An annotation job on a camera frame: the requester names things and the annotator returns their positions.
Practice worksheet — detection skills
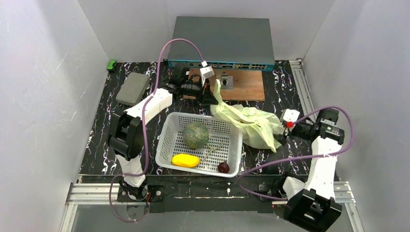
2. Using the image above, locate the light green plastic bag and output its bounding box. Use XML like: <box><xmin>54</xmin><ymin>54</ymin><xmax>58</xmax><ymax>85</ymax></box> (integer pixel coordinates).
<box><xmin>210</xmin><ymin>79</ymin><xmax>284</xmax><ymax>153</ymax></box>

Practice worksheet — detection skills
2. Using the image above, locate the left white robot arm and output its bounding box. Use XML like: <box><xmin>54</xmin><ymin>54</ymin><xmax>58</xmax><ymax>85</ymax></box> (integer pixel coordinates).
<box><xmin>107</xmin><ymin>61</ymin><xmax>218</xmax><ymax>202</ymax></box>

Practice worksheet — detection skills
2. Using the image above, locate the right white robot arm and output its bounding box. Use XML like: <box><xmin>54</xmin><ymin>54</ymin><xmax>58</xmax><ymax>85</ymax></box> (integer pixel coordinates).
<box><xmin>277</xmin><ymin>108</ymin><xmax>345</xmax><ymax>232</ymax></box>

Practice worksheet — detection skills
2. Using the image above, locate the green fake melon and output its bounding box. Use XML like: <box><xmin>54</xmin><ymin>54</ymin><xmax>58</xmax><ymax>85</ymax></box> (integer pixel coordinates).
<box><xmin>182</xmin><ymin>122</ymin><xmax>209</xmax><ymax>149</ymax></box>

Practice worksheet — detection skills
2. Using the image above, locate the dark red fake fruit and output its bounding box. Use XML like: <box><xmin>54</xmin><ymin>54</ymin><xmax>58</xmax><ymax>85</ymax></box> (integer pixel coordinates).
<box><xmin>217</xmin><ymin>162</ymin><xmax>230</xmax><ymax>174</ymax></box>

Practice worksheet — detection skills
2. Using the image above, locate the yellow fake mango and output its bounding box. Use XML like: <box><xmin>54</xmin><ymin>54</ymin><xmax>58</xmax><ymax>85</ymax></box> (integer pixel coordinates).
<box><xmin>172</xmin><ymin>154</ymin><xmax>201</xmax><ymax>168</ymax></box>

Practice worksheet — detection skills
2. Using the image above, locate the brown wooden board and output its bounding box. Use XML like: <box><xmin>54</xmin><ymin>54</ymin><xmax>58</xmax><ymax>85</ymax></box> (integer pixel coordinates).
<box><xmin>183</xmin><ymin>68</ymin><xmax>266</xmax><ymax>102</ymax></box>

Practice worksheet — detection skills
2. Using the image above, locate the white plastic basket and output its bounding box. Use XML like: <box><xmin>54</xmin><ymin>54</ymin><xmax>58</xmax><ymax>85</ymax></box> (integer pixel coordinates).
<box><xmin>155</xmin><ymin>112</ymin><xmax>243</xmax><ymax>178</ymax></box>

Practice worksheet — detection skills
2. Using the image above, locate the grey rectangular case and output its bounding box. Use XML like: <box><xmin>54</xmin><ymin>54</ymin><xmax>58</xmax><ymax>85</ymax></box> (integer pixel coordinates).
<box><xmin>116</xmin><ymin>72</ymin><xmax>150</xmax><ymax>106</ymax></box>

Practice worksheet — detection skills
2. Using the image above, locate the green black small tool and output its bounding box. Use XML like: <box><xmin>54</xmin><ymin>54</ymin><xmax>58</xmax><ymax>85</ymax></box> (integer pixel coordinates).
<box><xmin>106</xmin><ymin>59</ymin><xmax>117</xmax><ymax>72</ymax></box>

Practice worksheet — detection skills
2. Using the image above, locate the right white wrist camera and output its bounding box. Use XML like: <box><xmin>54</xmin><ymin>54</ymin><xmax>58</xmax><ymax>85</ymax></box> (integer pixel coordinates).
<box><xmin>279</xmin><ymin>109</ymin><xmax>300</xmax><ymax>128</ymax></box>

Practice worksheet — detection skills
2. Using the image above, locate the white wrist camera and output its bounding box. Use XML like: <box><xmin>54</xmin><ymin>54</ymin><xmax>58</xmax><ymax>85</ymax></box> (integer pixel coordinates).
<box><xmin>200</xmin><ymin>61</ymin><xmax>215</xmax><ymax>86</ymax></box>
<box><xmin>279</xmin><ymin>109</ymin><xmax>300</xmax><ymax>128</ymax></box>

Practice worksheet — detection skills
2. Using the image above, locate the small metal bracket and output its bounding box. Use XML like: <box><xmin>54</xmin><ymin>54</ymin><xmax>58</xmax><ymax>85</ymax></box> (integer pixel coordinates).
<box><xmin>220</xmin><ymin>72</ymin><xmax>234</xmax><ymax>90</ymax></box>

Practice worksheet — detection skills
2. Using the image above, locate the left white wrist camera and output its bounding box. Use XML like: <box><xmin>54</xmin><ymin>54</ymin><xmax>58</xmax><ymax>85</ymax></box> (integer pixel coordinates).
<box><xmin>200</xmin><ymin>61</ymin><xmax>215</xmax><ymax>86</ymax></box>

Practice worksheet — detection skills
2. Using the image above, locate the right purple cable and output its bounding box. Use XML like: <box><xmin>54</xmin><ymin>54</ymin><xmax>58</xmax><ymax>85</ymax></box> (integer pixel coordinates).
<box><xmin>237</xmin><ymin>106</ymin><xmax>355</xmax><ymax>202</ymax></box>

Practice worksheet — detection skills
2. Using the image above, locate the purple cable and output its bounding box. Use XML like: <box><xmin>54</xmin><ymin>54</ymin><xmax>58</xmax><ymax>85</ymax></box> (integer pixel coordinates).
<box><xmin>109</xmin><ymin>38</ymin><xmax>205</xmax><ymax>223</ymax></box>
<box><xmin>237</xmin><ymin>106</ymin><xmax>355</xmax><ymax>202</ymax></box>

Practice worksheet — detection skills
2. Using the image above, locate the grey network switch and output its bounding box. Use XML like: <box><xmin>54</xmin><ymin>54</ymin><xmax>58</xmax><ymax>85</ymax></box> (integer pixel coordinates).
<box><xmin>167</xmin><ymin>16</ymin><xmax>275</xmax><ymax>71</ymax></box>

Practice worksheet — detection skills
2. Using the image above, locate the black base frame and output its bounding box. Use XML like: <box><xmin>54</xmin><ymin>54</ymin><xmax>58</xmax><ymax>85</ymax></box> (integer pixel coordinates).
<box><xmin>115</xmin><ymin>174</ymin><xmax>321</xmax><ymax>214</ymax></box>

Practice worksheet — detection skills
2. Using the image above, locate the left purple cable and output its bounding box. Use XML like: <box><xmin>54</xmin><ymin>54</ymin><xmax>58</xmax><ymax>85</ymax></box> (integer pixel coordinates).
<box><xmin>109</xmin><ymin>38</ymin><xmax>205</xmax><ymax>223</ymax></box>

